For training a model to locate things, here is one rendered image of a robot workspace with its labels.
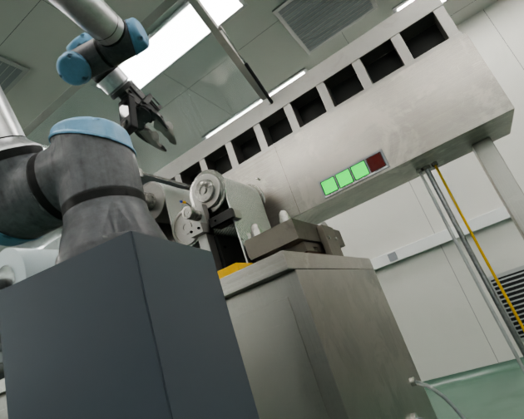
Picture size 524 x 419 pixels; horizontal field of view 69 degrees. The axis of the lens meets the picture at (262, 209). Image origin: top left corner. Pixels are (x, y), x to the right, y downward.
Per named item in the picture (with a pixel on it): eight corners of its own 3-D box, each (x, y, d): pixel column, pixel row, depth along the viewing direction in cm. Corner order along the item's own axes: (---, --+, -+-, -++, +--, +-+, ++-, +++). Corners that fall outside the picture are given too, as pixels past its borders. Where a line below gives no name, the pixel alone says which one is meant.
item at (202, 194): (190, 194, 126) (201, 174, 125) (195, 195, 128) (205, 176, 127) (205, 206, 122) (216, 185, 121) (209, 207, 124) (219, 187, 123)
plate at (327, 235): (328, 260, 115) (315, 227, 118) (339, 261, 123) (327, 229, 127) (336, 257, 114) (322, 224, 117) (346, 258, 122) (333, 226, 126)
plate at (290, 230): (250, 260, 109) (244, 240, 111) (307, 262, 143) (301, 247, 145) (299, 238, 102) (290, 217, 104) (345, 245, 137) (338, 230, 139)
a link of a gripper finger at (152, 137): (170, 144, 120) (153, 118, 115) (165, 153, 115) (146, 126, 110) (163, 147, 121) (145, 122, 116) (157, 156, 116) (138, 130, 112)
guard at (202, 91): (22, 139, 180) (22, 138, 181) (106, 207, 205) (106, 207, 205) (184, -8, 138) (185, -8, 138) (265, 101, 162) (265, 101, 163)
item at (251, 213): (242, 249, 116) (225, 195, 122) (278, 253, 136) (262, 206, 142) (244, 249, 116) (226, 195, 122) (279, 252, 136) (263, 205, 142)
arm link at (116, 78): (111, 71, 100) (91, 89, 104) (124, 86, 102) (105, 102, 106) (121, 63, 106) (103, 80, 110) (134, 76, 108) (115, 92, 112)
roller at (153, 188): (140, 227, 139) (132, 193, 144) (186, 233, 161) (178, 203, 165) (168, 210, 134) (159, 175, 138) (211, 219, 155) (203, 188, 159)
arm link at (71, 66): (86, 40, 86) (101, 33, 95) (45, 61, 88) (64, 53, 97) (107, 72, 90) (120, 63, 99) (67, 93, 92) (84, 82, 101)
